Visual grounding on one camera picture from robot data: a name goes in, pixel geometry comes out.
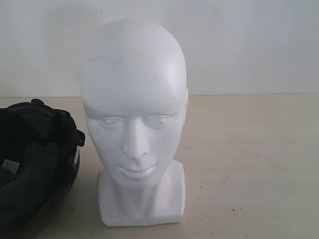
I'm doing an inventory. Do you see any black helmet with tinted visor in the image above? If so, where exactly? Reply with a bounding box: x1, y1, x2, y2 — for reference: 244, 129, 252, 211
0, 99, 86, 223

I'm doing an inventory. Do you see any white mannequin head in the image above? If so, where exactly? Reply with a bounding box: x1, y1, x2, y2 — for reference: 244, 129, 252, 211
78, 19, 188, 227

